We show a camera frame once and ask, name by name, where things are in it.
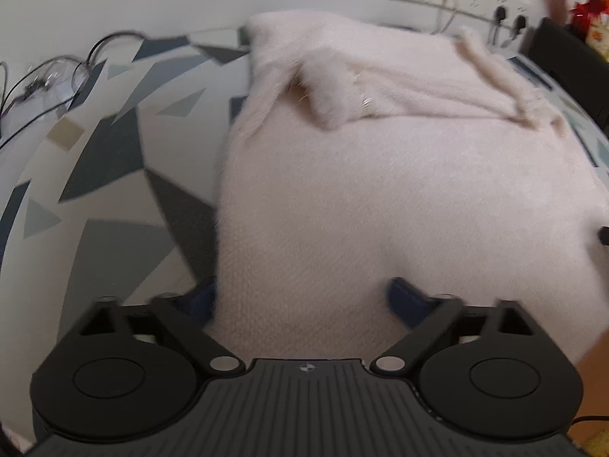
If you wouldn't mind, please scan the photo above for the geometric patterned tablecloth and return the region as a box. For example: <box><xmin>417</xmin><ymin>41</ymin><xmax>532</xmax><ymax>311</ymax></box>
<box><xmin>0</xmin><ymin>24</ymin><xmax>609</xmax><ymax>439</ymax></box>

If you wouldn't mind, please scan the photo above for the looped black cable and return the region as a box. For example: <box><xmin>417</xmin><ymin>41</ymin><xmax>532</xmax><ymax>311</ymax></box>
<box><xmin>71</xmin><ymin>31</ymin><xmax>154</xmax><ymax>92</ymax></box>

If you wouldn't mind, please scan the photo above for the white plugged cable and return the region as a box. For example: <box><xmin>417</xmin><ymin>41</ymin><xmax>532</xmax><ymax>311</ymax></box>
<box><xmin>435</xmin><ymin>0</ymin><xmax>460</xmax><ymax>35</ymax></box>

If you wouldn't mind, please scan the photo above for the black power plug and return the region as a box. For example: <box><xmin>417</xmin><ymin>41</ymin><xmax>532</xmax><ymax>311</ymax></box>
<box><xmin>489</xmin><ymin>6</ymin><xmax>508</xmax><ymax>45</ymax></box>
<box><xmin>507</xmin><ymin>14</ymin><xmax>529</xmax><ymax>47</ymax></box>

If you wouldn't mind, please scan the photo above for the thin black cable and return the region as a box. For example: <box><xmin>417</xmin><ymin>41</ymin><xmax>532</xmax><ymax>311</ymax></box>
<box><xmin>0</xmin><ymin>59</ymin><xmax>77</xmax><ymax>149</ymax></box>

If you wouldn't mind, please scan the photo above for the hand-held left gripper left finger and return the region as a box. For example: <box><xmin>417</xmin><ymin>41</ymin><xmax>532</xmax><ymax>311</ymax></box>
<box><xmin>78</xmin><ymin>284</ymin><xmax>246</xmax><ymax>377</ymax></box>

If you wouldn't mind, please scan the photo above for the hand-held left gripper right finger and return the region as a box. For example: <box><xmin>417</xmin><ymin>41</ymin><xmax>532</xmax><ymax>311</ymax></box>
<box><xmin>370</xmin><ymin>276</ymin><xmax>536</xmax><ymax>377</ymax></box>

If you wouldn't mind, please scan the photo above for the pale pink fuzzy sweater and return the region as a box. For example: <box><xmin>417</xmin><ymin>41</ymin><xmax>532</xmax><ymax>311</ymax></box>
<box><xmin>209</xmin><ymin>7</ymin><xmax>609</xmax><ymax>367</ymax></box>

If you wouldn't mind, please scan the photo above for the black chair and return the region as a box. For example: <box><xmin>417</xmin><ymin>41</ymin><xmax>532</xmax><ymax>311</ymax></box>
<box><xmin>518</xmin><ymin>16</ymin><xmax>609</xmax><ymax>130</ymax></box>

